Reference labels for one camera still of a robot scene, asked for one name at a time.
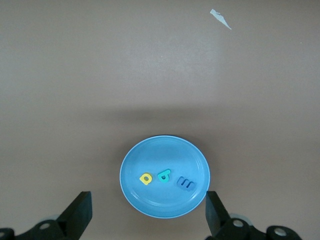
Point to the teal foam letter g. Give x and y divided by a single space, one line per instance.
167 173

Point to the yellow foam letter a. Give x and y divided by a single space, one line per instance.
149 180

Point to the blue foam letter m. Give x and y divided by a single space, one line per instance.
180 180

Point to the white paper scrap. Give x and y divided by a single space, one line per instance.
220 18

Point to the blue plate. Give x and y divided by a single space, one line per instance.
165 155

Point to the brown table cover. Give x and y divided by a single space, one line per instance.
100 75

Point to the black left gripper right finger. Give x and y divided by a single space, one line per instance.
217 217

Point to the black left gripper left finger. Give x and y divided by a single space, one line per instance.
77 215

